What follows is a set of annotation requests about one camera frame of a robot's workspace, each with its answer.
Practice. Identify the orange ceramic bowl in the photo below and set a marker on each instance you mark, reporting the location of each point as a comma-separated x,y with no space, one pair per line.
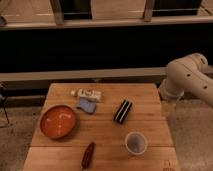
58,122

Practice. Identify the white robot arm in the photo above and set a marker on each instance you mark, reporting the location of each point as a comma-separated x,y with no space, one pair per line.
187,74

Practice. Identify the blue sponge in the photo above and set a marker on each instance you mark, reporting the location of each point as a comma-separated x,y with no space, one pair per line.
86,105

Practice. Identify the black white striped box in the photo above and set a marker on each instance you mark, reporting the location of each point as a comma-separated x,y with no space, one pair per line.
122,111

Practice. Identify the grey metal railing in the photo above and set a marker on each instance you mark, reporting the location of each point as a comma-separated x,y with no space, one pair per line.
56,14

